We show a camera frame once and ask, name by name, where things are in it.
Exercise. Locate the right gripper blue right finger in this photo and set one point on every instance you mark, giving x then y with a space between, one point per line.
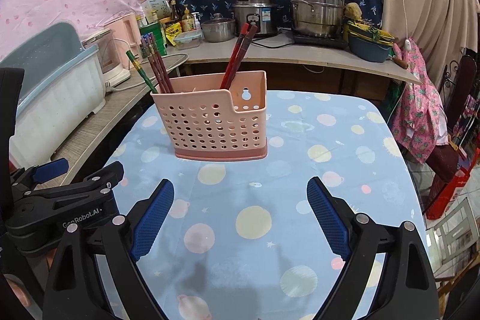
330 214

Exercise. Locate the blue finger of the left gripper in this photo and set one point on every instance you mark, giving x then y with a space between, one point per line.
51 170

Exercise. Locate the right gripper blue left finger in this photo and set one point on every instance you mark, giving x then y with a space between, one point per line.
147 217

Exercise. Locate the dark red chopstick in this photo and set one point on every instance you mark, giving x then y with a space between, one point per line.
157 64

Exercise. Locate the maroon chopstick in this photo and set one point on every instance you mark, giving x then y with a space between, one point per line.
247 33

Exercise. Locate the red brown chopstick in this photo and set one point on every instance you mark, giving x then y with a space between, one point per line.
241 54

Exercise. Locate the bright red chopstick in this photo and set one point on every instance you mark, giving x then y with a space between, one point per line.
236 48

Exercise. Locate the wooden kitchen counter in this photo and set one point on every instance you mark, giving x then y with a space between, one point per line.
281 49

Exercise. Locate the person's left hand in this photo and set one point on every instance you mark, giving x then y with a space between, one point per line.
21 292

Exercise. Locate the white dish rack box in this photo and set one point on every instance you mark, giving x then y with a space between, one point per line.
63 84

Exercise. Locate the light blue planet tablecloth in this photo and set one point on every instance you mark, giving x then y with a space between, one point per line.
241 241

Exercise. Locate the white blender jug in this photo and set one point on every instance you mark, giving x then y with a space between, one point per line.
113 71

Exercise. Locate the red plastic stool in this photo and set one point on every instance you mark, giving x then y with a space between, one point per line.
451 171

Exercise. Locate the pink perforated utensil basket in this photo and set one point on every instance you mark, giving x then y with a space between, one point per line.
206 123

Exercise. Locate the pink floral garment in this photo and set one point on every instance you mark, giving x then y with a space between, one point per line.
419 122

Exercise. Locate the wooden side shelf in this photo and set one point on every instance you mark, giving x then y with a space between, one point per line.
87 136

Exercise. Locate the pink electric kettle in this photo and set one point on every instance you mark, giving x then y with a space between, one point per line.
127 36

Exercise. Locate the green detergent bottle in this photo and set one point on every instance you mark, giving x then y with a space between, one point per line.
155 30

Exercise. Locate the black induction cooker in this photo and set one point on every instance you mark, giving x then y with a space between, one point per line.
328 42

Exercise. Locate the stacked green yellow basins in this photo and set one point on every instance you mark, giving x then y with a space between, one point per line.
367 42

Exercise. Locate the yellow snack packet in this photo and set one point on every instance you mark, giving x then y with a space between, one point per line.
172 30

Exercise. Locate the clear food container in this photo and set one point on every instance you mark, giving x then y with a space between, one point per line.
188 40

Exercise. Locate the small steel pot with lid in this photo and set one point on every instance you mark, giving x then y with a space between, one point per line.
218 29

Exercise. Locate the tall steel steamer pot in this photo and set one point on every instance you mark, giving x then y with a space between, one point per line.
318 18

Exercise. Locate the silver rice cooker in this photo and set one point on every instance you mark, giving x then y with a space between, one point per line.
261 13

